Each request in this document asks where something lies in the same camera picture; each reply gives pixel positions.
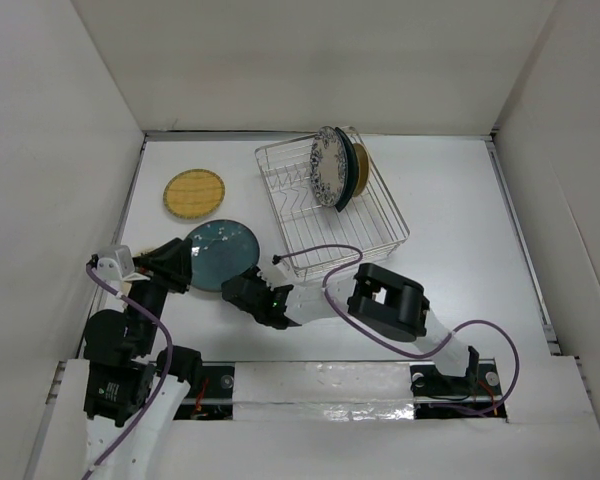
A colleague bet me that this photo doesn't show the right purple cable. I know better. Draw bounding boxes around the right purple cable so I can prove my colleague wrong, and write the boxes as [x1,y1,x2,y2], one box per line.
[272,245,522,419]

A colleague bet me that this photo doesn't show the wire dish rack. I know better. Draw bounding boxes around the wire dish rack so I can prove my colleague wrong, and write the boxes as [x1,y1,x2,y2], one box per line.
[255,134,410,281]

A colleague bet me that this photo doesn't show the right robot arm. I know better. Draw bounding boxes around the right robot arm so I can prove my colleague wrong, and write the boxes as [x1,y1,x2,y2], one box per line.
[221,263,479,397]

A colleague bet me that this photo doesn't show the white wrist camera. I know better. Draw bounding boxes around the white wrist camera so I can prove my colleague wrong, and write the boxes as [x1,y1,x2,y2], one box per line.
[95,245,135,281]
[258,255,288,288]

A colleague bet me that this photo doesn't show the teal square plate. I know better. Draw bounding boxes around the teal square plate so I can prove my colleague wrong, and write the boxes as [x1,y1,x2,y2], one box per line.
[335,127,360,212]

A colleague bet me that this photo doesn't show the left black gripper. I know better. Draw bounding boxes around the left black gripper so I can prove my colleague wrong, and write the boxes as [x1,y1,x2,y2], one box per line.
[124,234,191,351]

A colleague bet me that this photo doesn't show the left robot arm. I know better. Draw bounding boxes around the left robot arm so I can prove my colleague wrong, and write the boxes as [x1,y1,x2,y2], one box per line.
[83,238,203,479]

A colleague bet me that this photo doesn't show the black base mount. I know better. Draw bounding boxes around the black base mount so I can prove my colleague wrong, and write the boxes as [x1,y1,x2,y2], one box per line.
[409,362,507,420]
[174,363,235,421]

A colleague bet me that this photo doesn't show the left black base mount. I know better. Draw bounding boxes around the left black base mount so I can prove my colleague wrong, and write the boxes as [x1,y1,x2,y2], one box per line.
[174,363,235,421]

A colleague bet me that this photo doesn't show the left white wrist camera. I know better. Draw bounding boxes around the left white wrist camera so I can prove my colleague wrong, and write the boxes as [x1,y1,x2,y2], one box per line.
[95,245,135,281]

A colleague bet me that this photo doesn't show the blue floral white plate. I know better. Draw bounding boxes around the blue floral white plate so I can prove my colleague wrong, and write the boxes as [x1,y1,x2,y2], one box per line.
[309,126,348,207]

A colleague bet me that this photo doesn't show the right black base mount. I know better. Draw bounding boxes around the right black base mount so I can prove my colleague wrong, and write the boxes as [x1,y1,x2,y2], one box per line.
[409,362,507,420]

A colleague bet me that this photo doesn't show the yellow black patterned plate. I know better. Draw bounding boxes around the yellow black patterned plate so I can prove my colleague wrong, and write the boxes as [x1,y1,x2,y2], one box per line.
[353,143,370,197]

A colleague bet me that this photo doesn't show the dark blue round plate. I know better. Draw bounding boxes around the dark blue round plate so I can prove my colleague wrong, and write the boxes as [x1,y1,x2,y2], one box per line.
[187,219,260,292]

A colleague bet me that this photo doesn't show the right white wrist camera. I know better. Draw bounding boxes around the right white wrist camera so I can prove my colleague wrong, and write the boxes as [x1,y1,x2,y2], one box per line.
[258,255,288,288]

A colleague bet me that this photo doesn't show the yellow woven round plate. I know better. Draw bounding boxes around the yellow woven round plate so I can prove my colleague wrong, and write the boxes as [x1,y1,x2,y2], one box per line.
[162,169,225,220]

